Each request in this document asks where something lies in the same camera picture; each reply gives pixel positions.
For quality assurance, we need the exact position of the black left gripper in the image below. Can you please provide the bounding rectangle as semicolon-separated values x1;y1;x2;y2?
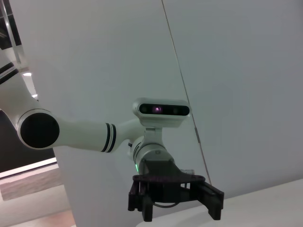
127;158;225;223

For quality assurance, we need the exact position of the wood grain board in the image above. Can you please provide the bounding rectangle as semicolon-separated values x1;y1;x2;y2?
0;168;65;202

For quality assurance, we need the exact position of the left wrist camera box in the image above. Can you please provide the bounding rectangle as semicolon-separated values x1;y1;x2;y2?
132;97;192;129

